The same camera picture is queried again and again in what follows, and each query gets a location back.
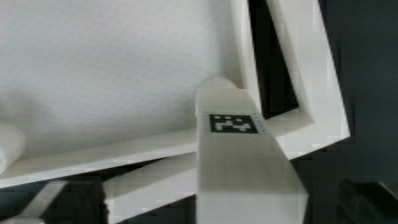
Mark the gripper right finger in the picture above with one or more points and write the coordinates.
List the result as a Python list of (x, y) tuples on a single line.
[(367, 203)]

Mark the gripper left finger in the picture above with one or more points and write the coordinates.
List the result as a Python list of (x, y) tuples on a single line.
[(68, 203)]

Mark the white desk leg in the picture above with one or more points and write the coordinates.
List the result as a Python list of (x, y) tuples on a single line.
[(249, 187)]

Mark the white desk top tray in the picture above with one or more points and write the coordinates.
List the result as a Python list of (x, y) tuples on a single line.
[(104, 62)]

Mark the white L-shaped obstacle fence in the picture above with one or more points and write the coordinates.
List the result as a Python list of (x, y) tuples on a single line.
[(308, 128)]

